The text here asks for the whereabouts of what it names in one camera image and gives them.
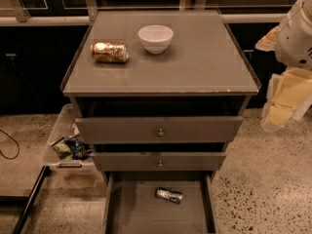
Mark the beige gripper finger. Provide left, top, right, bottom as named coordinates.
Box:
left=260, top=103, right=293, bottom=133
left=255, top=26, right=278, bottom=52

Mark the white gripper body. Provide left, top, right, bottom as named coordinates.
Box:
left=268, top=67, right=312, bottom=121

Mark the silver blue redbull can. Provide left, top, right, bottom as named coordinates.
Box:
left=155, top=187, right=183, bottom=204

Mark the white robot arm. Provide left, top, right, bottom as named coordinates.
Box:
left=255, top=0, right=312, bottom=133

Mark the grey top drawer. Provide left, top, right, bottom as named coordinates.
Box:
left=75, top=116, right=243, bottom=144

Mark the grey drawer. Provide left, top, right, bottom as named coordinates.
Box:
left=75, top=116, right=243, bottom=144
left=92, top=152, right=226, bottom=172
left=103, top=172, right=218, bottom=234

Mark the brass top drawer knob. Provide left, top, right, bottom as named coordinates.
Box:
left=157, top=129, right=165, bottom=137

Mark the brass drawer knob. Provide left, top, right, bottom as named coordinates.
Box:
left=157, top=161, right=164, bottom=168
left=157, top=129, right=165, bottom=137

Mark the grey drawer cabinet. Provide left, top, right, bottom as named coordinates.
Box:
left=59, top=9, right=262, bottom=183

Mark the brass middle drawer knob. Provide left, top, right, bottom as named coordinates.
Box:
left=157, top=161, right=164, bottom=168

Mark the grey middle drawer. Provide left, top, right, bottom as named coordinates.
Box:
left=92, top=152, right=226, bottom=172

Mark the gold soda can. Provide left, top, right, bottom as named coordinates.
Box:
left=91, top=41, right=129, bottom=63

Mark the grey bottom drawer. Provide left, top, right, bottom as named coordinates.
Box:
left=103, top=172, right=218, bottom=234

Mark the white ceramic bowl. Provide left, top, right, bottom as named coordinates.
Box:
left=138, top=24, right=174, bottom=55

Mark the dark blue snack bag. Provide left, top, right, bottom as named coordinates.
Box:
left=64, top=134, right=91, bottom=160

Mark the clear plastic storage bin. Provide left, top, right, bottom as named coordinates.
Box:
left=42, top=103, right=96, bottom=175

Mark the green snack bag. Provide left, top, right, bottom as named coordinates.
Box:
left=52, top=139, right=72, bottom=160

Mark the black floor cable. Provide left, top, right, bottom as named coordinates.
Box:
left=0, top=129, right=20, bottom=161

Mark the black floor rail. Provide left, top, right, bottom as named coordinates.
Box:
left=0, top=166, right=51, bottom=234

